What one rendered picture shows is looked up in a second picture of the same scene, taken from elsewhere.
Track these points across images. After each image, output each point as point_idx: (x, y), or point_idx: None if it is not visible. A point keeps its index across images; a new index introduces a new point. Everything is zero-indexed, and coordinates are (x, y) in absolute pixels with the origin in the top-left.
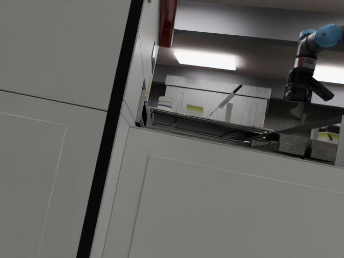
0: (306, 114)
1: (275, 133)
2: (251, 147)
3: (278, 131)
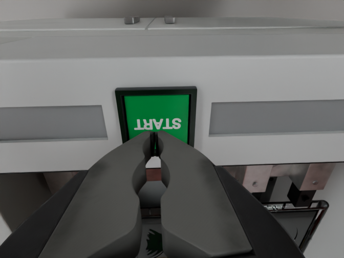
0: (210, 161)
1: (313, 195)
2: (271, 196)
3: (72, 170)
